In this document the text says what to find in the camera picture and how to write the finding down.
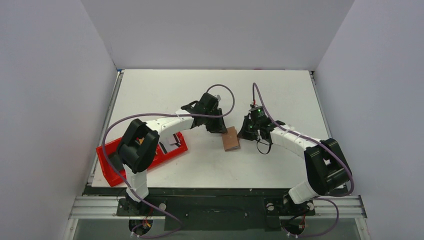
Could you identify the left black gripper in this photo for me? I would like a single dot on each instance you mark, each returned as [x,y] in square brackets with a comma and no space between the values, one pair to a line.
[216,122]

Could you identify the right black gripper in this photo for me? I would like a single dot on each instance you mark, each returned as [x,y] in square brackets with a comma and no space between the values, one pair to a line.
[248,129]

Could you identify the tan leather card holder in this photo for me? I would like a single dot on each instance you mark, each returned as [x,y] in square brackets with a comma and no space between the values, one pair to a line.
[230,140]

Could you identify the red three-compartment bin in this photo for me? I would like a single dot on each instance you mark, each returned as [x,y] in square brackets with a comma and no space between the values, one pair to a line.
[160,158]

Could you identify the silver mirrored card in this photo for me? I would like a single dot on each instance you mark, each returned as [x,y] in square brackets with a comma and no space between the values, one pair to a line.
[169,144]

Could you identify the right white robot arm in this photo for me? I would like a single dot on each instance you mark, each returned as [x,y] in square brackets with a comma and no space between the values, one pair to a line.
[326,166]

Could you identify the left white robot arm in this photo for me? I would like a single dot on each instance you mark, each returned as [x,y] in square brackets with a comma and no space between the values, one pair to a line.
[137,147]

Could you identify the black cards in bin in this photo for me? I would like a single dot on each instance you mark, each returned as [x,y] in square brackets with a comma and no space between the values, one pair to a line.
[116,161]

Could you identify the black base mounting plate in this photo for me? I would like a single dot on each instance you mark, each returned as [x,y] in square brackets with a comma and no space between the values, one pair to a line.
[271,211]

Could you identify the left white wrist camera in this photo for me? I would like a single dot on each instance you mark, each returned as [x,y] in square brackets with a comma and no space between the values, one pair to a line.
[218,97]

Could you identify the aluminium frame rail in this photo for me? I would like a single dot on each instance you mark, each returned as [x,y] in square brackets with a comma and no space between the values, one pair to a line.
[107,207]

